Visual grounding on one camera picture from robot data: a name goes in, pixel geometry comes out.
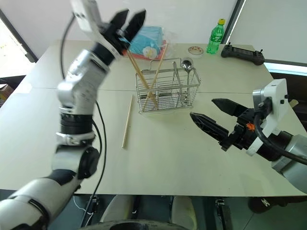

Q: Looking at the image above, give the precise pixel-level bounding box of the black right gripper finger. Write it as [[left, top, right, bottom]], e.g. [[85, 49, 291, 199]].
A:
[[189, 112, 230, 145], [211, 98, 248, 118]]

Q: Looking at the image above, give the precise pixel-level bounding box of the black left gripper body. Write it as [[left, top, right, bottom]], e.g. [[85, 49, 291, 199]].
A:
[[102, 21, 132, 57]]

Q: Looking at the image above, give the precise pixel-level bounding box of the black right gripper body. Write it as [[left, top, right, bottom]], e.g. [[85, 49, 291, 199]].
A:
[[220, 107, 262, 152]]

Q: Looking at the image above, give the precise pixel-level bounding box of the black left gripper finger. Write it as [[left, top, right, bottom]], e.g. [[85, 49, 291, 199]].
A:
[[124, 9, 147, 43], [110, 9, 130, 31]]

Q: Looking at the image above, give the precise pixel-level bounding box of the metal spoon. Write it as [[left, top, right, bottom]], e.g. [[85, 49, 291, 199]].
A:
[[180, 57, 196, 106]]

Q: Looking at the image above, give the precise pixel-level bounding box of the blue packet in plastic bag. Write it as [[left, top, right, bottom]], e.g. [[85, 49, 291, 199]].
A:
[[128, 25, 166, 59]]

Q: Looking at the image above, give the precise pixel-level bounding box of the wooden chopstick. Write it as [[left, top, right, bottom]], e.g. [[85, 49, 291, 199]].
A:
[[126, 51, 159, 110], [144, 43, 169, 106], [129, 50, 151, 90], [121, 93, 134, 150]]

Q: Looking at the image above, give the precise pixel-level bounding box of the black remote controller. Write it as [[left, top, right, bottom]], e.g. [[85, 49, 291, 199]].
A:
[[220, 43, 266, 66]]

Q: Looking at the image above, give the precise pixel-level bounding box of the green plastic bottle yellow cap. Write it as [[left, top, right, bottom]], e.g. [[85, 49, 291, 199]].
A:
[[206, 18, 227, 55]]

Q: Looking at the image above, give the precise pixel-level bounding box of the black rounded base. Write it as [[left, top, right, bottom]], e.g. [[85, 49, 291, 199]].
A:
[[248, 196, 298, 215]]

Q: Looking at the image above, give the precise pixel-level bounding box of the pale rounded shape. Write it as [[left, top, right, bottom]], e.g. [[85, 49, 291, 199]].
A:
[[171, 196, 198, 230]]

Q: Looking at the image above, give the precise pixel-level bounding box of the cardboard box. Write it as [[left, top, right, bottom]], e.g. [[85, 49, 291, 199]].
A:
[[0, 83, 14, 108]]

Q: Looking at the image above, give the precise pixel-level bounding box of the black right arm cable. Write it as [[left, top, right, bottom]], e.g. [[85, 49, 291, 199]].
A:
[[253, 102, 307, 166]]

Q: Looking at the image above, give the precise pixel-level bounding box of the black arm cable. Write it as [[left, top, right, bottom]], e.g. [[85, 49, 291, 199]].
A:
[[253, 102, 307, 166], [59, 13, 107, 216]]

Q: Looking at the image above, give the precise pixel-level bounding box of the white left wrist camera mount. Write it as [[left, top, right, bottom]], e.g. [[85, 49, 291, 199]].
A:
[[71, 0, 122, 56]]

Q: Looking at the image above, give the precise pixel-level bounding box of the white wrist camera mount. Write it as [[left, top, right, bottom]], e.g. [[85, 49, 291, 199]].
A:
[[71, 0, 122, 56], [246, 78, 288, 157]]

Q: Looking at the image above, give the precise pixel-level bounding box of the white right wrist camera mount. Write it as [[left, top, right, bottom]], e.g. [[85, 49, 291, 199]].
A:
[[246, 78, 288, 157]]

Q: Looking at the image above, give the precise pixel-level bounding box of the metal wire basket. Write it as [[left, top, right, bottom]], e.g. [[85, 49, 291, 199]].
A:
[[135, 57, 202, 115]]

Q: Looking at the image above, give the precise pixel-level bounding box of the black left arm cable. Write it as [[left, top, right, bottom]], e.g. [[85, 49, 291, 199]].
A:
[[59, 13, 107, 216]]

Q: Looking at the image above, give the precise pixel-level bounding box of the thin white cable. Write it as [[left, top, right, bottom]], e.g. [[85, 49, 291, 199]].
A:
[[72, 195, 94, 217]]

